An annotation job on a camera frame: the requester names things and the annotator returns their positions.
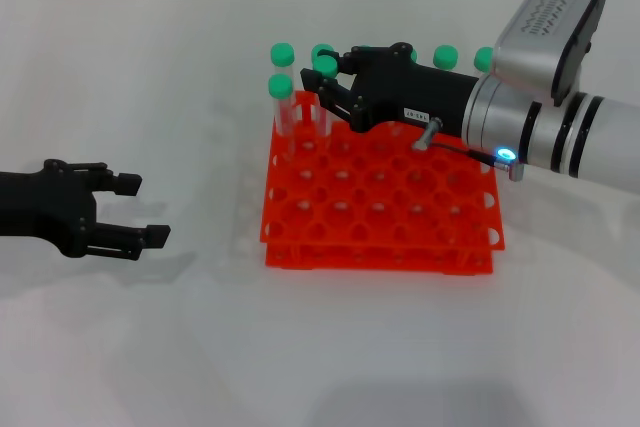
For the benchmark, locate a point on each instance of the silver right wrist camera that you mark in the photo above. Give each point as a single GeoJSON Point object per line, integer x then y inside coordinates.
{"type": "Point", "coordinates": [540, 37]}

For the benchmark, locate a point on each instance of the orange test tube rack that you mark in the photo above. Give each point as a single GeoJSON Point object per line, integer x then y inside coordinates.
{"type": "Point", "coordinates": [380, 267]}

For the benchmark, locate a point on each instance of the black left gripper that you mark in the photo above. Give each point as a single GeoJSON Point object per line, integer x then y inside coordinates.
{"type": "Point", "coordinates": [45, 202]}

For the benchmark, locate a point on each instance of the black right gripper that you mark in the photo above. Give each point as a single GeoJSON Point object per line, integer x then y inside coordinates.
{"type": "Point", "coordinates": [415, 92]}

